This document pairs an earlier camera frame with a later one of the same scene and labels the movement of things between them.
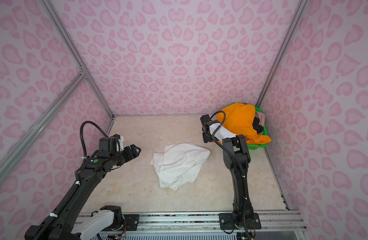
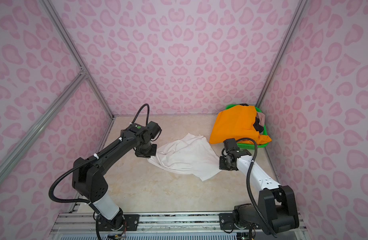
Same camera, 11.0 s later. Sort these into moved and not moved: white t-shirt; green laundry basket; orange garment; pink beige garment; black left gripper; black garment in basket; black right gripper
Moved: black left gripper; white t-shirt; black right gripper
Not moved: green laundry basket; black garment in basket; pink beige garment; orange garment
